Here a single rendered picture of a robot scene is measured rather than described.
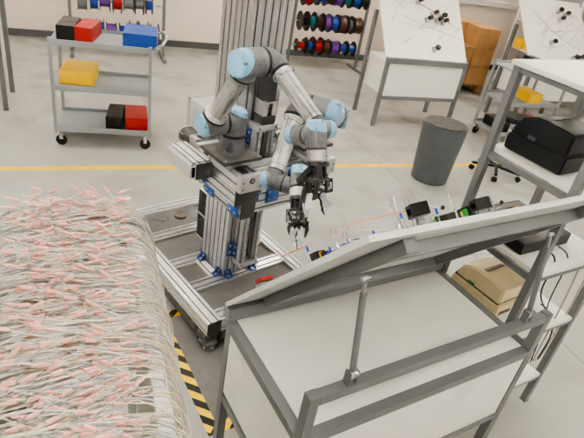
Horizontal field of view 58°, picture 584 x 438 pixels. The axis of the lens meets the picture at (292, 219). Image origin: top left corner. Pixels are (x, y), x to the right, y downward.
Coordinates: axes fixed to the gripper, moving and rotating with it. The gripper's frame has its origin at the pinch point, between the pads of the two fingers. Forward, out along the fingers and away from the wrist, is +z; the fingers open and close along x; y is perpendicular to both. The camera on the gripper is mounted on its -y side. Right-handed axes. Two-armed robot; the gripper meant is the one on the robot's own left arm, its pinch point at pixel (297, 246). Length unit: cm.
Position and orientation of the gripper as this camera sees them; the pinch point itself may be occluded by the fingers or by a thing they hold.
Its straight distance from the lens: 212.8
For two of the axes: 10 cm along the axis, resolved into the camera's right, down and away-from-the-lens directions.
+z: -0.4, 9.3, -3.7
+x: 9.6, -0.6, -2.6
